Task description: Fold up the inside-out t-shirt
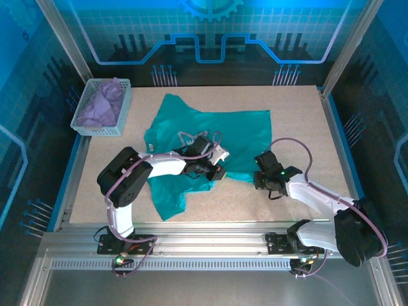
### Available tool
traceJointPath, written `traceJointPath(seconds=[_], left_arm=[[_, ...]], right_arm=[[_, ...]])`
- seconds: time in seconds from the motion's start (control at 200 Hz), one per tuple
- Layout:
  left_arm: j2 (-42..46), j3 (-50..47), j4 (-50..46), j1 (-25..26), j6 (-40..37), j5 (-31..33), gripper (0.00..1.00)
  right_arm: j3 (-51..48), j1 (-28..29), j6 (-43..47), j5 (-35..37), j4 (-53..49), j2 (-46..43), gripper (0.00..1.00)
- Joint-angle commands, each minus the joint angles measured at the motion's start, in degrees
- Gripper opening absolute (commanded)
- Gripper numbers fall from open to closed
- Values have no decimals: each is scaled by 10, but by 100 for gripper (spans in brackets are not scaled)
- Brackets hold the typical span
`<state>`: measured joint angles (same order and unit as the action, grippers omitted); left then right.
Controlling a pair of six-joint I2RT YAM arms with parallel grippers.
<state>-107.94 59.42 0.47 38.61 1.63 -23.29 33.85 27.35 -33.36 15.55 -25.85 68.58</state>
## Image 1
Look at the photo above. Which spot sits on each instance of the teal t-shirt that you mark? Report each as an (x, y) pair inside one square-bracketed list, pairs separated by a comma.
[(242, 134)]

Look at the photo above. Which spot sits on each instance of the purple garment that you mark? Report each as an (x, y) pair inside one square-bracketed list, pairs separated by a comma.
[(102, 105)]

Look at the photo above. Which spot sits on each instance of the light blue plastic basket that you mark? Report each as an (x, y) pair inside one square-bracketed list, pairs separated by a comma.
[(76, 126)]

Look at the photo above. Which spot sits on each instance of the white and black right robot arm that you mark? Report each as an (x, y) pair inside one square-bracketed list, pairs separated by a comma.
[(318, 194)]

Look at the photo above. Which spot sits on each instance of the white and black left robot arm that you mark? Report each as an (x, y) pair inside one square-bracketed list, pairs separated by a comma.
[(127, 178)]

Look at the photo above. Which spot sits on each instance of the blue table edge strip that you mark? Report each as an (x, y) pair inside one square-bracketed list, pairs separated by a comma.
[(339, 127), (63, 188)]

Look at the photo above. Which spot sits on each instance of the small LED controller board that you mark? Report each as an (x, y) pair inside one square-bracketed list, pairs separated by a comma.
[(303, 261), (120, 260)]

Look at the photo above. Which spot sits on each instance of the grey metal front panel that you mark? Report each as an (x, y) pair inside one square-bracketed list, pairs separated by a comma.
[(204, 287)]

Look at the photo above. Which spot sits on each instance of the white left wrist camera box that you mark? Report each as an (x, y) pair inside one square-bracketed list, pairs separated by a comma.
[(221, 154)]

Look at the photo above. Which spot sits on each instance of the aluminium mounting rail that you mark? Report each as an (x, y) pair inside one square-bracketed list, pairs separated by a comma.
[(207, 236)]

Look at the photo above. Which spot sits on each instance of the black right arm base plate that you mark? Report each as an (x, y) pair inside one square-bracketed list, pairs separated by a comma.
[(277, 245)]

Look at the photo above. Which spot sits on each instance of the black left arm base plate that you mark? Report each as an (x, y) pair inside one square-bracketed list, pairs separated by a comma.
[(108, 245)]

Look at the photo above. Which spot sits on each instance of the aluminium frame bracket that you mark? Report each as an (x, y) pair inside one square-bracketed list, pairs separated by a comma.
[(345, 54)]

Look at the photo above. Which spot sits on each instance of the aluminium frame post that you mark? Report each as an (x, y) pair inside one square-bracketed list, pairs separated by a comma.
[(75, 54)]

